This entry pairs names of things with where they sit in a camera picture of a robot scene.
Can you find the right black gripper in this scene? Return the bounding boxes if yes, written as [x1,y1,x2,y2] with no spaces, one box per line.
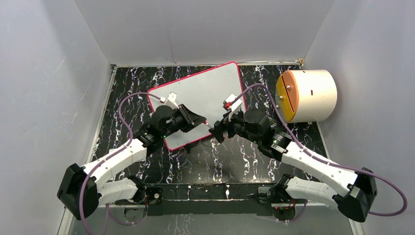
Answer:
[208,108,260,145]

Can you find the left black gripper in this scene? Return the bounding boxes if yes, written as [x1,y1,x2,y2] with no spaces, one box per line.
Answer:
[161,105,207,139]

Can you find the pink-framed whiteboard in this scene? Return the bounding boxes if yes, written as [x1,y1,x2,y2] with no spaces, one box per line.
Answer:
[148,62,244,150]

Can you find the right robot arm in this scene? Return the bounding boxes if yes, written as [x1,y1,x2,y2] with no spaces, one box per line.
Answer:
[209,109,377,222]

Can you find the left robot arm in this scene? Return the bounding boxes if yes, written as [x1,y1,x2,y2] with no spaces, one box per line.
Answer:
[57,104,207,220]

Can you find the whiteboard metal stand leg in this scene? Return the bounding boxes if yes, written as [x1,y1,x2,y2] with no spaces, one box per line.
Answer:
[184,145,193,154]

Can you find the white cylindrical drum device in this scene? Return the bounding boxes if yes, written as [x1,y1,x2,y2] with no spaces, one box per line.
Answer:
[275,70,338,123]

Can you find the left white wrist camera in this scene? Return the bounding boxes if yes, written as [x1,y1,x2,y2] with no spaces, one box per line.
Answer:
[159,92,179,110]

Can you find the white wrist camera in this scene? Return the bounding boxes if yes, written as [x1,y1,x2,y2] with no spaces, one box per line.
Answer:
[159,92,179,110]
[223,94,243,113]

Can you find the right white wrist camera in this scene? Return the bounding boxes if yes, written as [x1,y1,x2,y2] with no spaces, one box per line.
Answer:
[223,94,243,113]

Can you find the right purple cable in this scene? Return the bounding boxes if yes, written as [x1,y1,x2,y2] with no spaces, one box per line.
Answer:
[228,83,408,217]

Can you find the purple cable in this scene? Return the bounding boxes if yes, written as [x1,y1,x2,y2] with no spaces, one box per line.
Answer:
[79,93,163,235]
[228,83,408,217]

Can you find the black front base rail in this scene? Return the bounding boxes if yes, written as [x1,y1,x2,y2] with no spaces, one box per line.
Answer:
[145,183,290,216]

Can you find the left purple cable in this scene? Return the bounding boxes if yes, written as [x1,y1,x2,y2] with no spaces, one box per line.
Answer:
[79,93,163,235]

